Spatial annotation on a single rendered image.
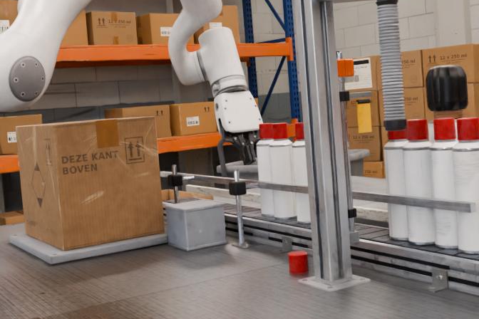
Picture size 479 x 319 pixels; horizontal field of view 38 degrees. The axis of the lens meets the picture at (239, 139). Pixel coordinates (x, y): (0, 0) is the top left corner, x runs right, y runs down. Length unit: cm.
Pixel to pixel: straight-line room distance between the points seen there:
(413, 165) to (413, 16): 559
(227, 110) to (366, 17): 553
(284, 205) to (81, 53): 362
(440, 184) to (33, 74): 66
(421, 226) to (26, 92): 66
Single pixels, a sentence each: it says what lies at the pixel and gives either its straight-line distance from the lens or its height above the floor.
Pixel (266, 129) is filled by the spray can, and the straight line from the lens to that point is 154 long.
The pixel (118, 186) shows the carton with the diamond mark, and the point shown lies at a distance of 158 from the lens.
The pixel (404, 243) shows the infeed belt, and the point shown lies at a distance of 122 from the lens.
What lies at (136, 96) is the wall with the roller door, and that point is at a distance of 615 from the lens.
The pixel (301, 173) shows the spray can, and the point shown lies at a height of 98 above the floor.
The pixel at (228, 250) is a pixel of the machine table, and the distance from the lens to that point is 148.
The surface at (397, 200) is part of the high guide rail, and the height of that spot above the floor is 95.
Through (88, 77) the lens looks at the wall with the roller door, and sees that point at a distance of 594.
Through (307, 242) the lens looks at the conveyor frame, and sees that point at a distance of 139.
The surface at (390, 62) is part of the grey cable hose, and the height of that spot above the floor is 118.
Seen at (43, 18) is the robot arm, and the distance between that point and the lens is 121.
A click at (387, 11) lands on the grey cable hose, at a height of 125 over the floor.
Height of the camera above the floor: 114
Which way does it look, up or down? 3 degrees down
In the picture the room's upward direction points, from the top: 4 degrees counter-clockwise
